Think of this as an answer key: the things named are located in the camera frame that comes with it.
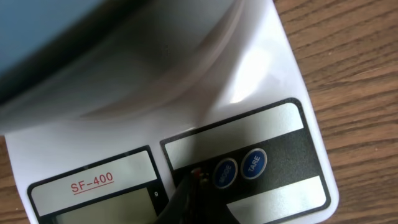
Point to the white digital kitchen scale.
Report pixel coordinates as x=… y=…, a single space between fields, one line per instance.
x=179 y=85

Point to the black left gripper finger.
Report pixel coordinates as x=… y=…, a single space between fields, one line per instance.
x=196 y=201

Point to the teal plastic bowl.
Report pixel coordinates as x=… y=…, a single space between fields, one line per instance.
x=39 y=37

